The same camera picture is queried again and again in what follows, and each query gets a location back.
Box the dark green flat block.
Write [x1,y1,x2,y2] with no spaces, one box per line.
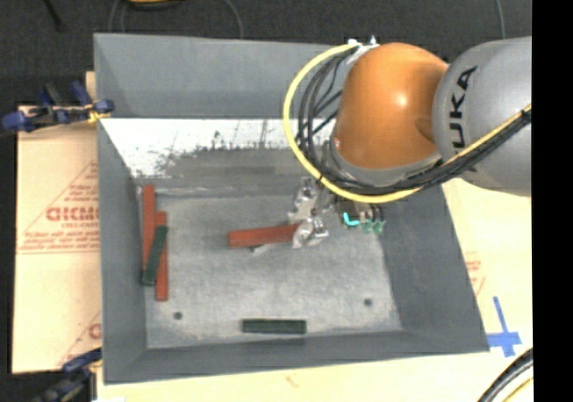
[140,225,169,287]
[242,318,308,335]

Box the red-brown block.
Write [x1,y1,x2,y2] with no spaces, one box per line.
[153,210,170,302]
[141,185,157,278]
[227,224,302,250]

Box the brown cardboard board red print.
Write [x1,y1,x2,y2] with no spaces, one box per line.
[11,70,105,375]

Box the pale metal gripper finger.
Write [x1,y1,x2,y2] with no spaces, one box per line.
[292,217,331,250]
[287,179,320,227]

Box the grey metal bin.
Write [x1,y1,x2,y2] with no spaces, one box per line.
[92,31,490,384]

